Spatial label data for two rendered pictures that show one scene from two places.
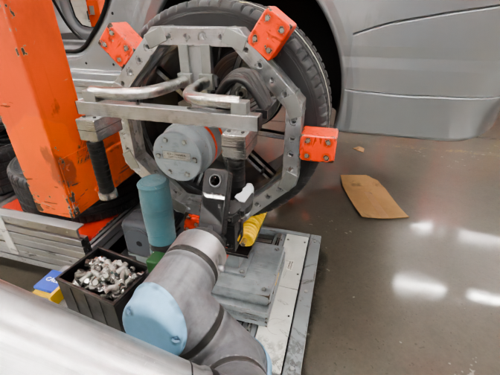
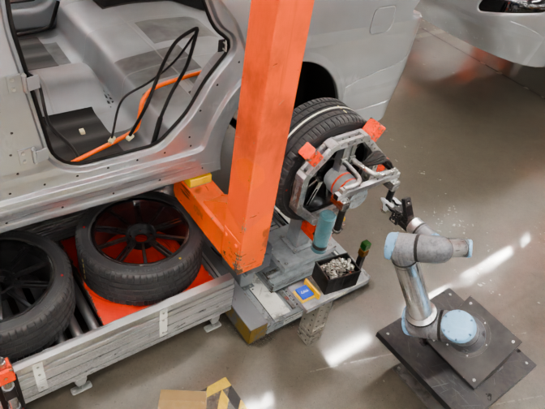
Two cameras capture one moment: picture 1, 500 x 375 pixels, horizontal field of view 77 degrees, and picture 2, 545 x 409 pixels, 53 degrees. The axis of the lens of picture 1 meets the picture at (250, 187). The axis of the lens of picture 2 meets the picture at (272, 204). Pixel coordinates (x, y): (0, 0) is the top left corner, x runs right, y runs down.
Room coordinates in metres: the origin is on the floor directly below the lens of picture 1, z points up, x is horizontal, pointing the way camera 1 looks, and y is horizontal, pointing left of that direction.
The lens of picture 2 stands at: (-0.09, 2.25, 2.59)
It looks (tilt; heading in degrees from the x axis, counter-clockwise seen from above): 41 degrees down; 301
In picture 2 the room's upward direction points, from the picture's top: 11 degrees clockwise
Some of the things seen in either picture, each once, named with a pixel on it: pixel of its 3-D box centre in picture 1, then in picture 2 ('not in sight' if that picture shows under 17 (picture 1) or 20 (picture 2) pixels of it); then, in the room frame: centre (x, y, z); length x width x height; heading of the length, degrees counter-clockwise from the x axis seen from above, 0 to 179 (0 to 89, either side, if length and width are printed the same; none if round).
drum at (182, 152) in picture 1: (195, 142); (345, 187); (0.79, 0.15, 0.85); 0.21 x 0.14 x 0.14; 164
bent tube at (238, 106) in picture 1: (219, 76); (375, 159); (0.71, 0.06, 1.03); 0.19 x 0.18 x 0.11; 164
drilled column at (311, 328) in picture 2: not in sight; (315, 313); (0.62, 0.43, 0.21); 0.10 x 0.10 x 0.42; 74
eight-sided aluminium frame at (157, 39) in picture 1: (205, 133); (336, 178); (0.86, 0.13, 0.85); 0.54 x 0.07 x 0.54; 74
